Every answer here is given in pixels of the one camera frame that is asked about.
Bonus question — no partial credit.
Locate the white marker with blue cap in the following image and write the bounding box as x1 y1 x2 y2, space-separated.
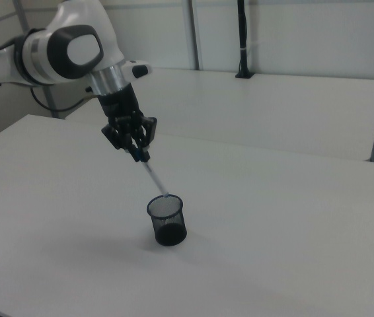
135 149 170 199

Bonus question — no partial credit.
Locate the black pole with clamp base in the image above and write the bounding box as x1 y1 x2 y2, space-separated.
235 0 256 80

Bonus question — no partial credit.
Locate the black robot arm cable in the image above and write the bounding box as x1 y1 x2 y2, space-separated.
30 86 93 113

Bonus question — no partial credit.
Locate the white rectangular table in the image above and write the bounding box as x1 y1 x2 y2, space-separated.
64 67 374 163

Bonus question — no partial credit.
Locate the black mesh pen cup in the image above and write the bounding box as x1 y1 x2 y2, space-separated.
146 194 188 248

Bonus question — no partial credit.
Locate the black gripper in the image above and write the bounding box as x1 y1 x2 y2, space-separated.
98 83 159 163

